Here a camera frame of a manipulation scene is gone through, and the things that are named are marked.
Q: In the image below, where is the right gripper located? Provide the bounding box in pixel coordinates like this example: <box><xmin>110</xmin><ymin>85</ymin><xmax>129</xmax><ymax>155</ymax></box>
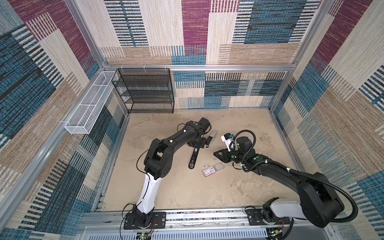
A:
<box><xmin>213</xmin><ymin>147</ymin><xmax>246</xmax><ymax>164</ymax></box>

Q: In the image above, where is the red white staple box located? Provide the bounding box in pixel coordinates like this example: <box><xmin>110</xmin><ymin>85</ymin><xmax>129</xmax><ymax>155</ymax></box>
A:
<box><xmin>202</xmin><ymin>167</ymin><xmax>217</xmax><ymax>177</ymax></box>

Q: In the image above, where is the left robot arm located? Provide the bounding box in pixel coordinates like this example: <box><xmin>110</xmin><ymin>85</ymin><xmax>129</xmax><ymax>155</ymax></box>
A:
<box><xmin>132</xmin><ymin>118</ymin><xmax>212</xmax><ymax>227</ymax></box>

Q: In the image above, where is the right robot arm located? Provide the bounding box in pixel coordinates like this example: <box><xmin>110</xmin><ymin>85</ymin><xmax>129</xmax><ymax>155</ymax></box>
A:
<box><xmin>214</xmin><ymin>134</ymin><xmax>345</xmax><ymax>228</ymax></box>

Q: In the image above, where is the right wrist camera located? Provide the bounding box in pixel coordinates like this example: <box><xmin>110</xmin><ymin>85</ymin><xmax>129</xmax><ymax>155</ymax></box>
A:
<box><xmin>221</xmin><ymin>133</ymin><xmax>235</xmax><ymax>152</ymax></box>

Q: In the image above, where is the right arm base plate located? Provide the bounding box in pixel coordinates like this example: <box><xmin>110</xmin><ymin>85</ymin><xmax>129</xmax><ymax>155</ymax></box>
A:
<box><xmin>245</xmin><ymin>206</ymin><xmax>292</xmax><ymax>226</ymax></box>

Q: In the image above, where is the black wire shelf rack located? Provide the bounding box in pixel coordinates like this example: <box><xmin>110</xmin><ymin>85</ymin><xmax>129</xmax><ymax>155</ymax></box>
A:
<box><xmin>112</xmin><ymin>68</ymin><xmax>175</xmax><ymax>114</ymax></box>

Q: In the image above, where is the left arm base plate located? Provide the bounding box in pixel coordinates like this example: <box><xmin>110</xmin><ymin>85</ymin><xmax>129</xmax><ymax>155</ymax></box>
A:
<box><xmin>123</xmin><ymin>211</ymin><xmax>167</xmax><ymax>230</ymax></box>

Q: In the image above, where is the black corrugated cable conduit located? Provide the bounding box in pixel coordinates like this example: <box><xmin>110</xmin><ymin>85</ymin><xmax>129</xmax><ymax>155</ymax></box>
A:
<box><xmin>233</xmin><ymin>129</ymin><xmax>359</xmax><ymax>240</ymax></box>

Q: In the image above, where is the white wire mesh basket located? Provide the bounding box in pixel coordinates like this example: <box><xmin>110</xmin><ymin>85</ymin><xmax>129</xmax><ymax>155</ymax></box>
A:
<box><xmin>65</xmin><ymin>71</ymin><xmax>115</xmax><ymax>135</ymax></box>

